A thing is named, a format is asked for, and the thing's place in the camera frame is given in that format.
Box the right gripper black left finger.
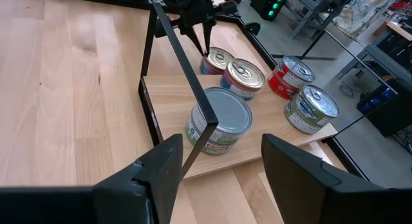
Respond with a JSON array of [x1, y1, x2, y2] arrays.
[[92, 133, 185, 224]]

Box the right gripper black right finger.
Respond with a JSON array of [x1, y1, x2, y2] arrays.
[[261, 133, 388, 224]]

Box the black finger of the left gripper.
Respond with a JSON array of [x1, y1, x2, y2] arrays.
[[203, 19, 216, 54], [182, 25, 207, 57]]

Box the blue Wild Planet can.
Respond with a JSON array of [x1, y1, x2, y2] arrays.
[[199, 46, 235, 76]]

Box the blue pink salmon can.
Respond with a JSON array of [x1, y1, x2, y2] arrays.
[[220, 58, 267, 102]]

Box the green albacore tuna can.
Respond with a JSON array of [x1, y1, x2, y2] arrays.
[[288, 84, 341, 127], [284, 107, 323, 135]]

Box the green white Bumble Bee can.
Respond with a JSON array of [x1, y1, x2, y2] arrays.
[[185, 127, 239, 156], [189, 87, 254, 146]]

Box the red tuna can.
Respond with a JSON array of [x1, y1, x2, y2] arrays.
[[267, 74, 303, 101], [272, 55, 316, 89]]

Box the black device with green lights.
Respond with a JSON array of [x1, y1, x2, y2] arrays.
[[250, 0, 292, 21]]

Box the gray metal stand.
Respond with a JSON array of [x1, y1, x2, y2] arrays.
[[288, 0, 331, 40]]

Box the black box with blue light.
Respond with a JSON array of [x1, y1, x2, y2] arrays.
[[355, 77, 412, 138]]

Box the gray metal bench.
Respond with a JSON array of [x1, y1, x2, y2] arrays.
[[334, 43, 412, 89]]

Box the pale draped cloth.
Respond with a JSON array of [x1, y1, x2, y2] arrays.
[[333, 0, 405, 38]]

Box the wooden side table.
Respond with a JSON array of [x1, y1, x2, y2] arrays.
[[373, 20, 412, 41]]

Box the red storage bin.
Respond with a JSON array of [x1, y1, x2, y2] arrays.
[[389, 0, 412, 12]]

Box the black metal table frame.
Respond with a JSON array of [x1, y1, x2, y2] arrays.
[[38, 0, 370, 183]]

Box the wooden shelf with black frame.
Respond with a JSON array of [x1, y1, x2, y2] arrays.
[[137, 1, 393, 180]]

